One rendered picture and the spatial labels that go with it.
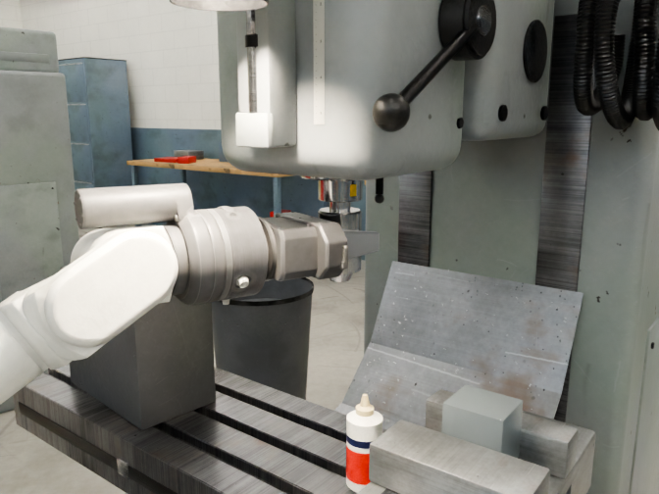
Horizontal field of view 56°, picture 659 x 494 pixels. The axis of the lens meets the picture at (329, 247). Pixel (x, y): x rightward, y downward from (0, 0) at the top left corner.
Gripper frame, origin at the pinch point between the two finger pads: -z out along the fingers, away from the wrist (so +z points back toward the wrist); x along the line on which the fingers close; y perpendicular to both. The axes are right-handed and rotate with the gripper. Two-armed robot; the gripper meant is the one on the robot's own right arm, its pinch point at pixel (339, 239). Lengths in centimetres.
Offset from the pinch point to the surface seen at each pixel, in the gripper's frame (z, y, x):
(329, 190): 2.2, -5.6, -1.1
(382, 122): 6.7, -12.6, -15.6
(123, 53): -185, -91, 755
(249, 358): -68, 85, 165
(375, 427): -0.9, 19.8, -5.8
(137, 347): 16.3, 16.1, 21.7
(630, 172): -41.5, -6.2, -7.3
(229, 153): 10.8, -9.3, 3.9
